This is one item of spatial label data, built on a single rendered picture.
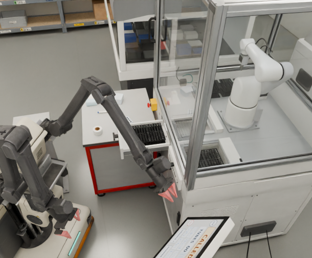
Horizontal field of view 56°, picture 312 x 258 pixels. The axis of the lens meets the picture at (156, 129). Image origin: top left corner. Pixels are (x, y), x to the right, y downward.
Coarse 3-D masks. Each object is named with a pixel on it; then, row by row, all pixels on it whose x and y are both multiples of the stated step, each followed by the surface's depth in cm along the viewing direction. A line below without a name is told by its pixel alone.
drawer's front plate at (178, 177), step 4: (168, 152) 200; (172, 152) 191; (168, 156) 202; (172, 156) 189; (172, 160) 189; (176, 164) 184; (176, 168) 182; (176, 172) 181; (176, 176) 183; (180, 176) 178; (176, 180) 184; (180, 180) 176; (176, 184) 186; (180, 184) 178; (180, 188) 182
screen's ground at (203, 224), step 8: (184, 224) 149; (192, 224) 144; (200, 224) 138; (208, 224) 134; (216, 224) 130; (176, 232) 146; (184, 232) 141; (200, 232) 132; (192, 240) 130; (200, 248) 121; (176, 256) 127; (184, 256) 123
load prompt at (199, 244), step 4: (208, 228) 131; (212, 228) 129; (204, 232) 130; (208, 232) 128; (204, 236) 127; (208, 236) 125; (200, 240) 126; (204, 240) 124; (196, 244) 125; (200, 244) 123; (192, 248) 124; (196, 248) 122; (192, 252) 122; (196, 252) 120; (188, 256) 121; (192, 256) 119
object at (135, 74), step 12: (120, 0) 220; (132, 0) 221; (144, 0) 223; (120, 12) 226; (132, 12) 228; (144, 12) 230; (108, 24) 348; (120, 24) 233; (120, 36) 240; (120, 48) 247; (120, 60) 255; (120, 72) 263; (132, 72) 265; (144, 72) 268; (132, 84) 278; (144, 84) 280
